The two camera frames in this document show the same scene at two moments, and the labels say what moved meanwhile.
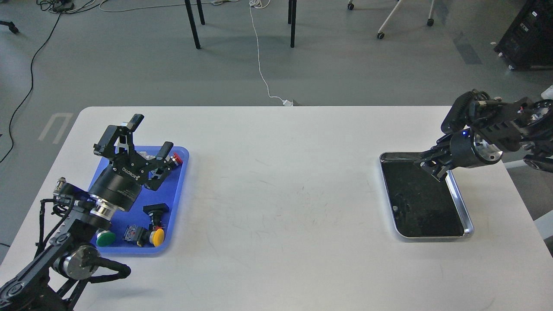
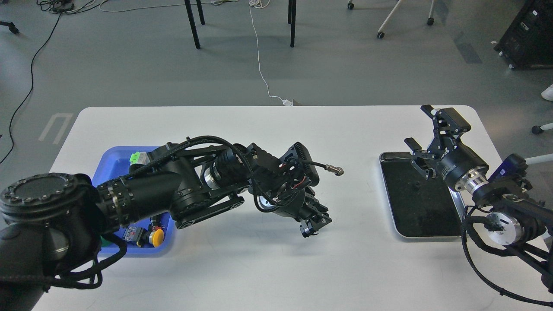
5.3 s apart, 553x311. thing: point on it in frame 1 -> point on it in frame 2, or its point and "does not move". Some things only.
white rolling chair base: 381,35 does not move
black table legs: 292,6 does not move
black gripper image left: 120,182 -> 300,204
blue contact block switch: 132,233 does not move
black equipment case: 527,42 does not move
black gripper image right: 466,148 -> 456,160
